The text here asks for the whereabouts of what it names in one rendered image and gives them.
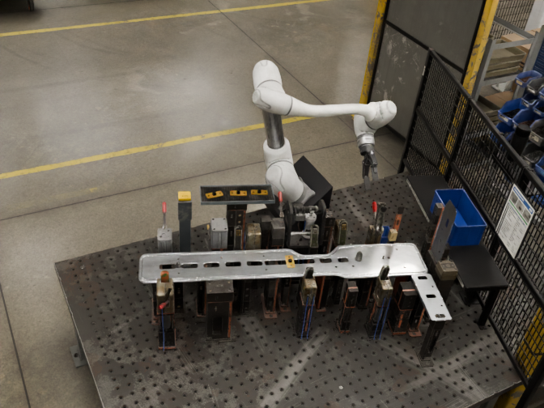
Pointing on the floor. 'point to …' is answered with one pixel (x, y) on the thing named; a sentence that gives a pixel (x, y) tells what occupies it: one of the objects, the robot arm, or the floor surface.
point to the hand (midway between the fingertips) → (371, 183)
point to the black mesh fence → (483, 206)
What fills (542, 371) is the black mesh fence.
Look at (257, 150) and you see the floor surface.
